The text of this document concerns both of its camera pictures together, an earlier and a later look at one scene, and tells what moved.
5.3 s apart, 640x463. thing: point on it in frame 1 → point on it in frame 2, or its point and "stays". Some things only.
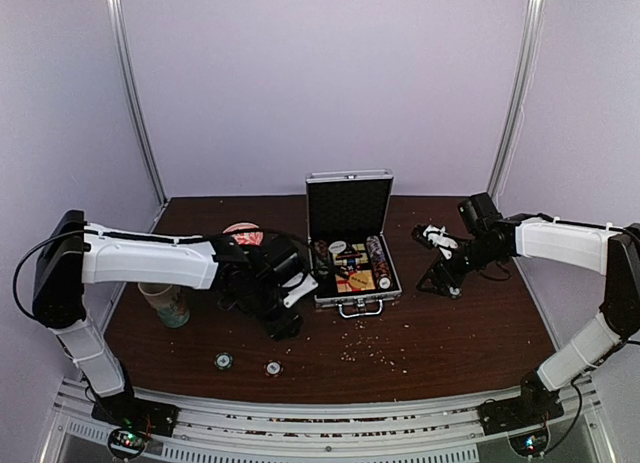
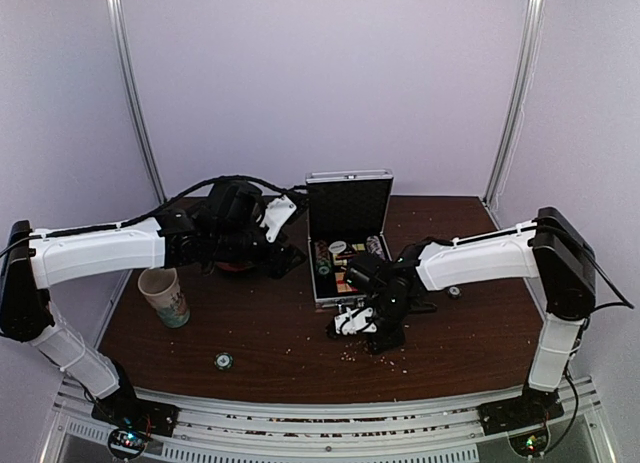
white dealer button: (337, 247) stays
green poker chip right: (455, 292) stays
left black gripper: (280, 328) → (278, 263)
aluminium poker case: (354, 260) stays
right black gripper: (436, 274) → (394, 338)
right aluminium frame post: (532, 35) stays
